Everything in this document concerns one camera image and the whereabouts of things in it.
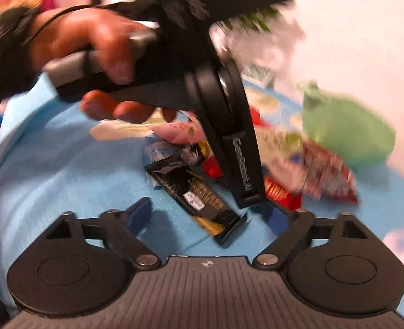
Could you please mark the red yellow-print snack packet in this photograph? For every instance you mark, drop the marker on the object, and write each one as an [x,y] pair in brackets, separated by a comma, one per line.
[280,193]

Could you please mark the green plastic bowl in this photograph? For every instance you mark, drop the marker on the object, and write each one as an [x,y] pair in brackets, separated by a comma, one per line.
[349,133]

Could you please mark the green leafy plant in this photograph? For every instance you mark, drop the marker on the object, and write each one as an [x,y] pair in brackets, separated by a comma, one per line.
[256,19]

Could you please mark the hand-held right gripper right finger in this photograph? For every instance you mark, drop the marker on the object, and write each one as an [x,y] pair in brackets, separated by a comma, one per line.
[274,216]

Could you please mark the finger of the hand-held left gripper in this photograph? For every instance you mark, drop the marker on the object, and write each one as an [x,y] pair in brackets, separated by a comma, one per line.
[251,199]

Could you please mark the person's left hand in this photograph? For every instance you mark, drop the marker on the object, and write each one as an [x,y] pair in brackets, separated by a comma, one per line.
[85,34]

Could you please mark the blue floral tablecloth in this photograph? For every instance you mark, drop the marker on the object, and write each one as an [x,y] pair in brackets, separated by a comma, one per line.
[68,178]

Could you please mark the white digital clock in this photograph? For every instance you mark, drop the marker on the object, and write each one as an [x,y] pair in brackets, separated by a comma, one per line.
[258,75]

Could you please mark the black snack packet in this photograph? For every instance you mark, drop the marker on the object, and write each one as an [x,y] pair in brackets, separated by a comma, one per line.
[195,192]

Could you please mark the white green snack packet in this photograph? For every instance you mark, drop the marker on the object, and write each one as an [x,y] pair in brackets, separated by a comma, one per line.
[277,147]

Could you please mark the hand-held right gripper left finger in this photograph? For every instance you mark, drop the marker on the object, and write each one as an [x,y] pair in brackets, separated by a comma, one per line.
[142,212]

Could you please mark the red white snack packet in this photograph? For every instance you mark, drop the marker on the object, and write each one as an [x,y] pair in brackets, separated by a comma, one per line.
[325,174]

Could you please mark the pink snack packet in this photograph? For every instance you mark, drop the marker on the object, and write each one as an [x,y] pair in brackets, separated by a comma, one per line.
[179,130]

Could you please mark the person's left forearm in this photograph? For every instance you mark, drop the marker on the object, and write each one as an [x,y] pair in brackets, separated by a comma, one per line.
[3,51]

